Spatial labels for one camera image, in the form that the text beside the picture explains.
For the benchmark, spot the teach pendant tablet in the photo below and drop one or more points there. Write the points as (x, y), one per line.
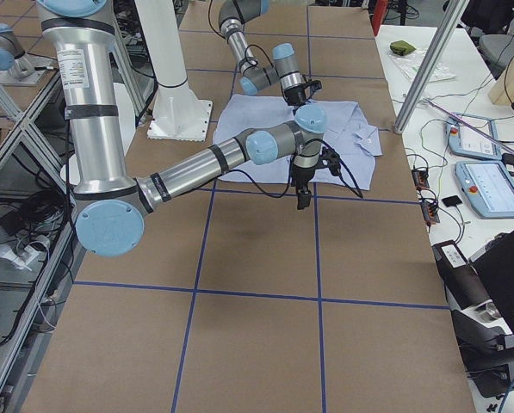
(465, 142)
(488, 187)

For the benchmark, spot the orange circuit board far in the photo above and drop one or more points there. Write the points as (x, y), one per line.
(420, 179)

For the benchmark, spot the black monitor screen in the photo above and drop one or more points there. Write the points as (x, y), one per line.
(496, 271)

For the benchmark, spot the green cloth bundle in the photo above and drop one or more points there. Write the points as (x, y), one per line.
(401, 48)

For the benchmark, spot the black label printer device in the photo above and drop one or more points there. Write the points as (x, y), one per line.
(483, 345)

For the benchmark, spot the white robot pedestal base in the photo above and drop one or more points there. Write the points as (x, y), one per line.
(177, 112)

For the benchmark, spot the orange circuit board near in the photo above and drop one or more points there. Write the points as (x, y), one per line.
(429, 209)

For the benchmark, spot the far teach pendant tablet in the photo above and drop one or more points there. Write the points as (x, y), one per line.
(465, 142)

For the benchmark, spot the red fire extinguisher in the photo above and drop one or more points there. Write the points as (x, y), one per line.
(380, 11)

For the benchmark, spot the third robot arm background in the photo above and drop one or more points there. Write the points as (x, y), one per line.
(17, 67)

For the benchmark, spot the aluminium frame rail structure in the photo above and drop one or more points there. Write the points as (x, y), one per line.
(33, 207)

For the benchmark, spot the grey office chair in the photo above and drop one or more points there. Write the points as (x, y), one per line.
(491, 25)

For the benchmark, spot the orange circuit board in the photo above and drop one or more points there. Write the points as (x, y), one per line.
(429, 209)
(420, 179)

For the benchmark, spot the light blue striped shirt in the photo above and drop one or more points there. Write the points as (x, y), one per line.
(347, 130)

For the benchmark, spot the aluminium frame post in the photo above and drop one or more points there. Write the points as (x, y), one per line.
(434, 52)

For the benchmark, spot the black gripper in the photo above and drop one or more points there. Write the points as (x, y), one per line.
(301, 177)
(294, 95)

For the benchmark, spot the white power strip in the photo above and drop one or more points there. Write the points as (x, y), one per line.
(32, 253)

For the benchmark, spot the near teach pendant tablet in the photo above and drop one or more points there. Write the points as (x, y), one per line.
(488, 187)

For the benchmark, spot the black box under frame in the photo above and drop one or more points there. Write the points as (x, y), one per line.
(52, 115)

